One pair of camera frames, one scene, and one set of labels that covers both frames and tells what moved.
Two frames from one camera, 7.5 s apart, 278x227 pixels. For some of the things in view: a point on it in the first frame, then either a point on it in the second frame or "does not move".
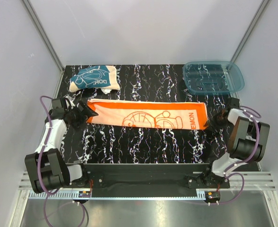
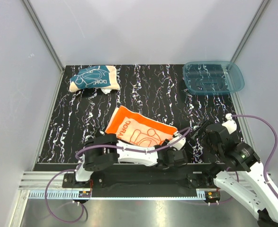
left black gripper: [86, 113] to [165, 142]
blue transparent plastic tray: [213, 77] does not move
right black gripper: [219, 113] to [198, 132]
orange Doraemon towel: [181, 115] to [128, 126]
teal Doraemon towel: [104, 77] does not move
